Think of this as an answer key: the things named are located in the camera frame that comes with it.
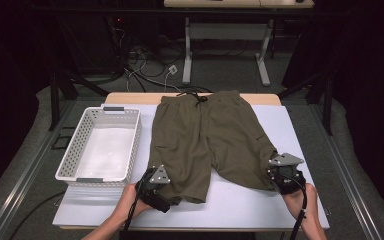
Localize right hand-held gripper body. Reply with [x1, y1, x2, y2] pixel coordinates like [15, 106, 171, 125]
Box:
[266, 152, 307, 195]

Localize black metal crossbar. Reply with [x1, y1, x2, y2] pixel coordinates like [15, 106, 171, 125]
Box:
[29, 7, 351, 18]

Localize light wooden table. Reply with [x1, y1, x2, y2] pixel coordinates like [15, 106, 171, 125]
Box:
[104, 92, 283, 107]

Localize bundle of black floor cables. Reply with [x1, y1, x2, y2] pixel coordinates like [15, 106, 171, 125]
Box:
[106, 16, 214, 94]

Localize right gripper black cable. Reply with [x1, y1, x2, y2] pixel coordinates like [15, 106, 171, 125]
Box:
[274, 173, 309, 240]

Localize white perforated plastic basket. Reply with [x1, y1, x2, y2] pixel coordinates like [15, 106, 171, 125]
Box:
[54, 105, 143, 188]

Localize olive green shorts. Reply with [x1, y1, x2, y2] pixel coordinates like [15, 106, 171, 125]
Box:
[148, 89, 279, 205]

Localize white-legged desk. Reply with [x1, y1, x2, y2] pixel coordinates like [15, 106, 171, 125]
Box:
[163, 0, 315, 87]

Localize person's left hand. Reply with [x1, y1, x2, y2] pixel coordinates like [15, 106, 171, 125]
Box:
[112, 181, 153, 224]

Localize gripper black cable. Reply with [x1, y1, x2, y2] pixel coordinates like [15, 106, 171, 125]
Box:
[274, 173, 309, 240]
[119, 168, 154, 240]

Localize person's right hand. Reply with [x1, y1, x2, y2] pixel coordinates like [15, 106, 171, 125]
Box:
[280, 182, 320, 225]

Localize black metal stand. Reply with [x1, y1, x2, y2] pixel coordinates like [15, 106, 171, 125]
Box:
[48, 66, 109, 132]
[278, 71, 334, 136]

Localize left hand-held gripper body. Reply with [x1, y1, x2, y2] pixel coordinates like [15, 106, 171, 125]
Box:
[136, 164, 173, 215]

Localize white table board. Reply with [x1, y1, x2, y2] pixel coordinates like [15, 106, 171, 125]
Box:
[52, 103, 330, 230]

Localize aluminium floor rail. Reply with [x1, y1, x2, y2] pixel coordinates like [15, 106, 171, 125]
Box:
[0, 99, 76, 240]
[308, 103, 384, 240]

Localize black floor bracket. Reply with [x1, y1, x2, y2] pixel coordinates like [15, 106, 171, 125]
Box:
[51, 125, 78, 150]

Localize dark curtain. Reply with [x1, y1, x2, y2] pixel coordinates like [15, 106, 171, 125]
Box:
[0, 0, 58, 204]
[281, 0, 384, 221]

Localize white floor cable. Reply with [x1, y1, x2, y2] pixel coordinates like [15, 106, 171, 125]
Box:
[163, 71, 183, 93]

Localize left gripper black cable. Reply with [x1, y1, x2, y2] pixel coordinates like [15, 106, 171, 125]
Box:
[119, 168, 154, 240]

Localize thick black floor cable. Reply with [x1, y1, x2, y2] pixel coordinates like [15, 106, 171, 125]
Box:
[8, 190, 67, 240]

